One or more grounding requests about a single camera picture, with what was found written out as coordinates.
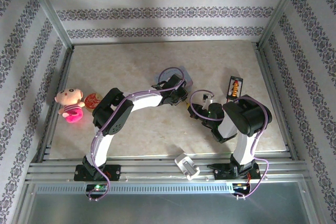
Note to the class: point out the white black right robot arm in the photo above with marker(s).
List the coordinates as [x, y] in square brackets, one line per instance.
[244, 148]

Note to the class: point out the black orange snack packet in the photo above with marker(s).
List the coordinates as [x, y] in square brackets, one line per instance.
[235, 86]

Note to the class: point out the small controller circuit board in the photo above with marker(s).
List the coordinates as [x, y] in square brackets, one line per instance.
[240, 186]
[97, 187]

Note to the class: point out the red round tin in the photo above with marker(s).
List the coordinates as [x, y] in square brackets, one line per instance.
[92, 100]

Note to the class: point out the grey metal sheet panel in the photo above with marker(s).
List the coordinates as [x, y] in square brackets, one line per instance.
[168, 209]

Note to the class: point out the pink plush doll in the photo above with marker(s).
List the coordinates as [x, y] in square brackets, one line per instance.
[70, 100]

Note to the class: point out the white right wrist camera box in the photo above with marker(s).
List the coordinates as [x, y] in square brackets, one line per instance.
[208, 100]

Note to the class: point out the white plastic mount bracket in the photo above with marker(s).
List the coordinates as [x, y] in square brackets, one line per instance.
[187, 166]

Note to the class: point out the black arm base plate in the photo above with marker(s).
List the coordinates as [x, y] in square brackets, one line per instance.
[81, 174]
[223, 175]

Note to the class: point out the aluminium side rail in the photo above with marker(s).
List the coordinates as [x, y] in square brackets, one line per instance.
[275, 98]
[53, 108]

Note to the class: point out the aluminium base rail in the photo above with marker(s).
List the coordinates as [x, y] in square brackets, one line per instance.
[152, 166]

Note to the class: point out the aluminium frame post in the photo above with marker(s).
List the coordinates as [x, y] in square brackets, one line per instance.
[50, 9]
[279, 9]

